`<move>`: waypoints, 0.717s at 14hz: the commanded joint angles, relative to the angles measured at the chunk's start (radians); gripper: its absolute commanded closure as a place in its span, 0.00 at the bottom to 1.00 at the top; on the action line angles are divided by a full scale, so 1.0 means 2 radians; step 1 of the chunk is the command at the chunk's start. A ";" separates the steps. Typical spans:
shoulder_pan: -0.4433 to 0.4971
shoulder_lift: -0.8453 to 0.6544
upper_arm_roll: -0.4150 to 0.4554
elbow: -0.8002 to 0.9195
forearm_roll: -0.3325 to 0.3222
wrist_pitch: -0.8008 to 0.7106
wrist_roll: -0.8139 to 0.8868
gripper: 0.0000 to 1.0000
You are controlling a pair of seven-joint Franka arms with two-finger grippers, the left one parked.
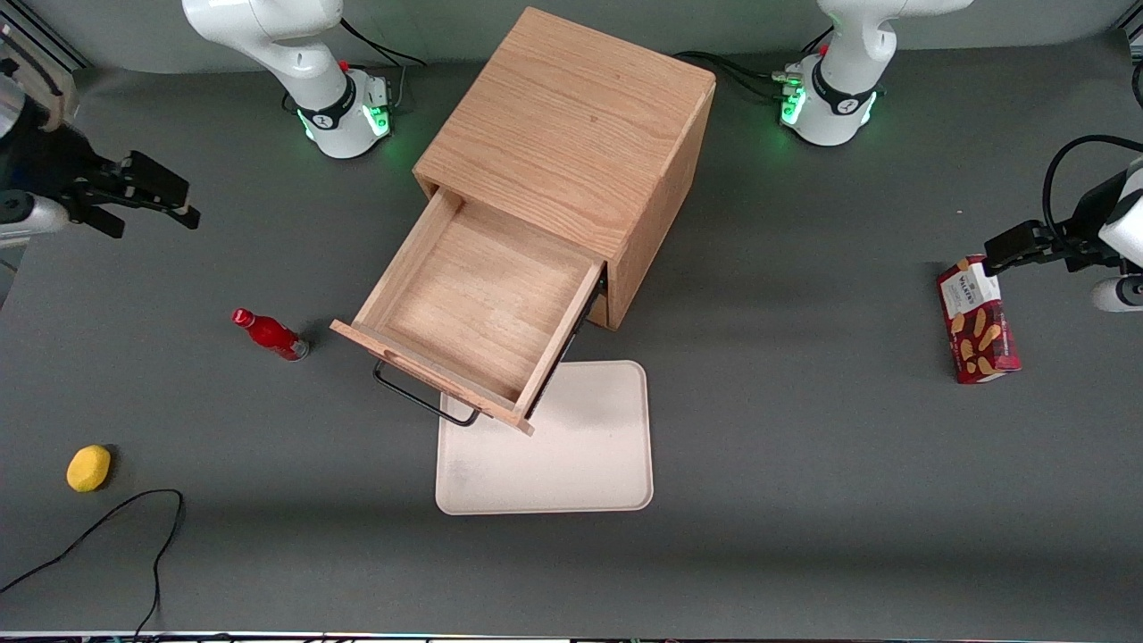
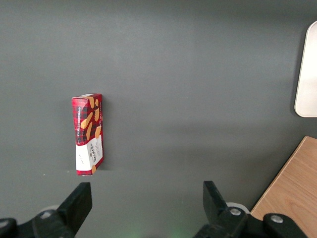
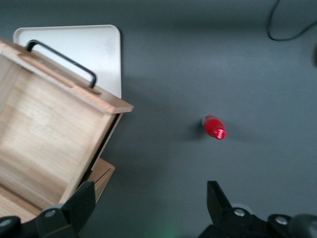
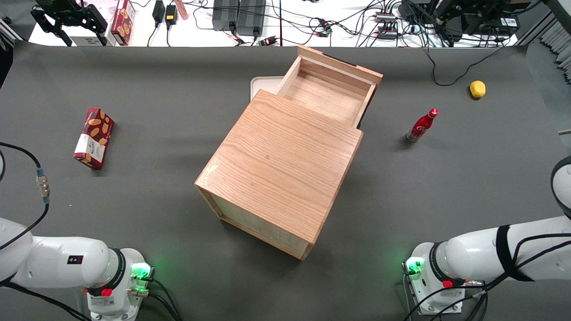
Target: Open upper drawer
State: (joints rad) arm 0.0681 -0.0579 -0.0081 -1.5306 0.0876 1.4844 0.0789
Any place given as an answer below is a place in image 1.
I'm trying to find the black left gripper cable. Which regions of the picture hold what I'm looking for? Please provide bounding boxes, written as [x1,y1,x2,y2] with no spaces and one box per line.
[1042,134,1143,251]

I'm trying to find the black left arm base cables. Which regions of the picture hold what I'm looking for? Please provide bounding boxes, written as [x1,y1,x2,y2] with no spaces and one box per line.
[674,51,800,104]

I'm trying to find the red tartan shortbread box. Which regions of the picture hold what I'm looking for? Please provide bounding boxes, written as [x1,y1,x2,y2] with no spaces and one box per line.
[936,255,1022,385]

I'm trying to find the black metal drawer handle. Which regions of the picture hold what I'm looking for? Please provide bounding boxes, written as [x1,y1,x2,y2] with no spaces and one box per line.
[372,360,483,428]

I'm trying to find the thin black loose cable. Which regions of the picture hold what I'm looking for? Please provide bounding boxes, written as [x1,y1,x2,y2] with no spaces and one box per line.
[0,489,185,640]

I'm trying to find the dark aluminium frame rail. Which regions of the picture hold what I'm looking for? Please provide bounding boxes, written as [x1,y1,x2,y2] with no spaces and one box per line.
[0,0,93,72]

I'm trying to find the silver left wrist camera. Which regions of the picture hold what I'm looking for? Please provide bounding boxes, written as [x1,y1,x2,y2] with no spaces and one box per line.
[1089,275,1143,313]

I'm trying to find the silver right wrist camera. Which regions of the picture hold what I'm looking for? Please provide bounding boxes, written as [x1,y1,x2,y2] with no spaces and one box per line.
[0,190,71,244]

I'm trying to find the red bottle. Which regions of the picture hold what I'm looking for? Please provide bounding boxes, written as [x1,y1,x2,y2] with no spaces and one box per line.
[231,307,311,363]

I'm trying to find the yellow lemon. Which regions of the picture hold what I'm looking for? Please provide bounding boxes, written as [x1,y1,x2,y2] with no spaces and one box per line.
[66,445,113,494]

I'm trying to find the cream rectangular tray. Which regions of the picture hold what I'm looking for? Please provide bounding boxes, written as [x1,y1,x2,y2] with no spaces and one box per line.
[435,360,655,516]

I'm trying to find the oak wooden drawer cabinet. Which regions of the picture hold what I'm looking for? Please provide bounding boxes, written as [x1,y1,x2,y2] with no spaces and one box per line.
[413,6,718,331]

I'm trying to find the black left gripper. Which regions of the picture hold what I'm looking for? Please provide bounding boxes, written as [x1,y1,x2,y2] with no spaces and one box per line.
[984,168,1126,277]

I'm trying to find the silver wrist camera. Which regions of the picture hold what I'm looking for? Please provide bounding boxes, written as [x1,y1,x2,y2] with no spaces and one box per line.
[0,190,71,244]
[1089,275,1143,313]

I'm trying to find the black right arm base cable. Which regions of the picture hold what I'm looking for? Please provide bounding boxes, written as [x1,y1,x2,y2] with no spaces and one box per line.
[339,13,428,113]

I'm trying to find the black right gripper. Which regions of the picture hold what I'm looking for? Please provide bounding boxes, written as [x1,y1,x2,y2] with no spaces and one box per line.
[0,88,203,240]

